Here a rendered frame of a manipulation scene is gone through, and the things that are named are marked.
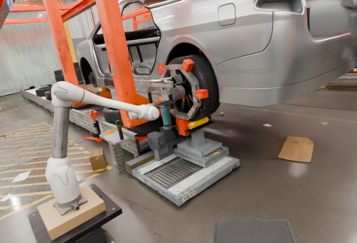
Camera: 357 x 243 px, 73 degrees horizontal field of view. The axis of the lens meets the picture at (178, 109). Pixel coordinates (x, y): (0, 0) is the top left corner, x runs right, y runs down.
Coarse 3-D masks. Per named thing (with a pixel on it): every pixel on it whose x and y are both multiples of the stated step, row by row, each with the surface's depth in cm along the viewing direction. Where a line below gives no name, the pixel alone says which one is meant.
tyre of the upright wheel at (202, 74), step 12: (180, 60) 233; (192, 60) 225; (204, 60) 231; (204, 72) 221; (204, 84) 218; (216, 84) 226; (216, 96) 229; (204, 108) 227; (216, 108) 241; (192, 120) 246
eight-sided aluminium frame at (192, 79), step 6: (168, 66) 236; (174, 66) 229; (180, 66) 222; (168, 72) 246; (186, 72) 220; (162, 78) 250; (186, 78) 221; (192, 78) 221; (192, 84) 216; (198, 84) 219; (192, 90) 219; (198, 102) 221; (192, 108) 226; (198, 108) 228; (174, 114) 251; (180, 114) 246; (186, 114) 243; (192, 114) 232
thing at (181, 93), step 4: (180, 88) 234; (164, 92) 229; (176, 92) 230; (180, 92) 233; (184, 92) 237; (164, 96) 231; (172, 96) 228; (176, 96) 230; (180, 96) 234; (164, 100) 233
